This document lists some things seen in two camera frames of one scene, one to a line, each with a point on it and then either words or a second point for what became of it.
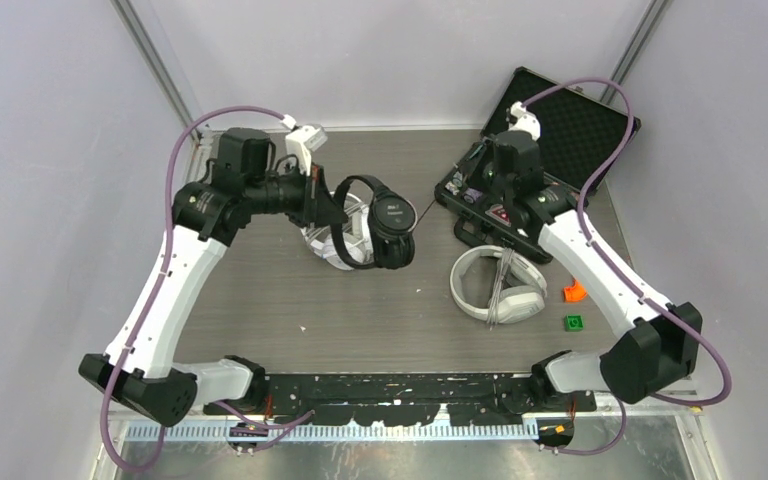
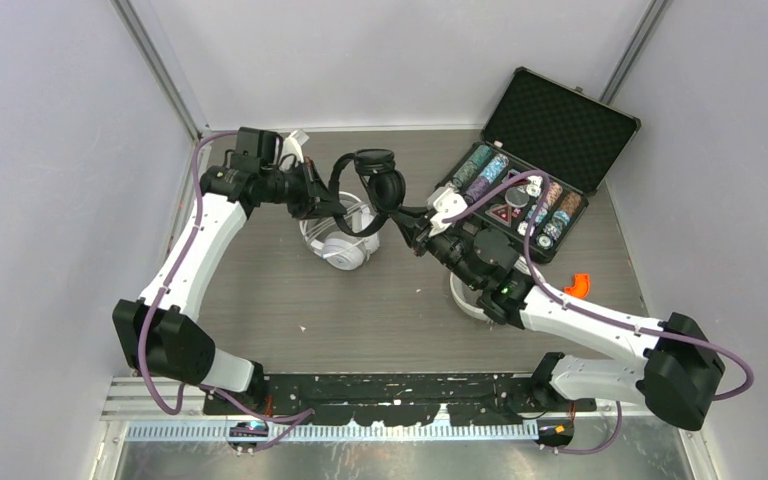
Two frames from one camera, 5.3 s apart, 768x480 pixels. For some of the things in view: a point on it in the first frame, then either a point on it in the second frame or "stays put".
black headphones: x=392 y=218 → x=383 y=184
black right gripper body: x=500 y=181 → x=450 y=246
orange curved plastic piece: x=574 y=293 stays put
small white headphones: x=356 y=236 stays put
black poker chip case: x=581 y=138 stays put
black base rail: x=361 y=399 stays put
